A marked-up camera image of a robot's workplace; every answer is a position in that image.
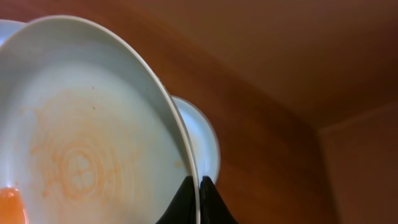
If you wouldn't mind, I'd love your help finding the light blue plate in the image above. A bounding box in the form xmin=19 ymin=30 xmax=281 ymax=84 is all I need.
xmin=1 ymin=15 xmax=200 ymax=223
xmin=172 ymin=96 xmax=221 ymax=184
xmin=0 ymin=19 xmax=26 ymax=46

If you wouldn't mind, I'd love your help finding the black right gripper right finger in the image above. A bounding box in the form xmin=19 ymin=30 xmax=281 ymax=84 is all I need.
xmin=200 ymin=176 xmax=238 ymax=224

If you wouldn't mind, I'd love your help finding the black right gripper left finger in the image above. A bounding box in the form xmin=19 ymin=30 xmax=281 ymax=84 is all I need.
xmin=156 ymin=176 xmax=196 ymax=224

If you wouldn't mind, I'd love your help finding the green yellow sponge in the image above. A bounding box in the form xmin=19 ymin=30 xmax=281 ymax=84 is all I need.
xmin=0 ymin=188 xmax=29 ymax=224

